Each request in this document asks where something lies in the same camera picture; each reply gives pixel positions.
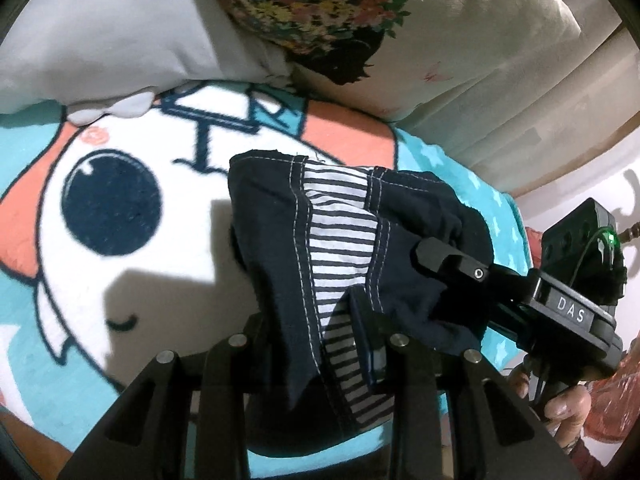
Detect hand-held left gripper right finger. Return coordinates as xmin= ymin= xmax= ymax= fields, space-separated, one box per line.
xmin=349 ymin=289 xmax=583 ymax=480

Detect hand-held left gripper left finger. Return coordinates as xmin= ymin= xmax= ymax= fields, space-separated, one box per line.
xmin=57 ymin=314 xmax=275 ymax=480

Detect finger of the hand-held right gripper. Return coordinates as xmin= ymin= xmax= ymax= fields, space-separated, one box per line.
xmin=484 ymin=304 xmax=538 ymax=358
xmin=412 ymin=236 xmax=541 ymax=307

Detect navy striped pants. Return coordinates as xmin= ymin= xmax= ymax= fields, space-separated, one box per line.
xmin=227 ymin=149 xmax=497 ymax=448

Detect person's right forearm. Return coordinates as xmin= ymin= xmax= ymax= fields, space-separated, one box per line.
xmin=562 ymin=437 xmax=623 ymax=480

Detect person's right hand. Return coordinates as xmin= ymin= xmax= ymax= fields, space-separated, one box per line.
xmin=507 ymin=364 xmax=595 ymax=455

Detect red bag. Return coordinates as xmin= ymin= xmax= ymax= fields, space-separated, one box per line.
xmin=582 ymin=327 xmax=640 ymax=442

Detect teal star printed blanket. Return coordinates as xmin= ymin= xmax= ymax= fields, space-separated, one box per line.
xmin=0 ymin=79 xmax=532 ymax=467

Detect cream floral print pillow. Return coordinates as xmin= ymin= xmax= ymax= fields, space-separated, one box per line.
xmin=200 ymin=0 xmax=625 ymax=127

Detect white plush pillow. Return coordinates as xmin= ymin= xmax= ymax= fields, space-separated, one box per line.
xmin=0 ymin=0 xmax=293 ymax=127

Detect thin black cable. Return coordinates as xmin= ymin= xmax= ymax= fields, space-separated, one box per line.
xmin=571 ymin=229 xmax=615 ymax=287

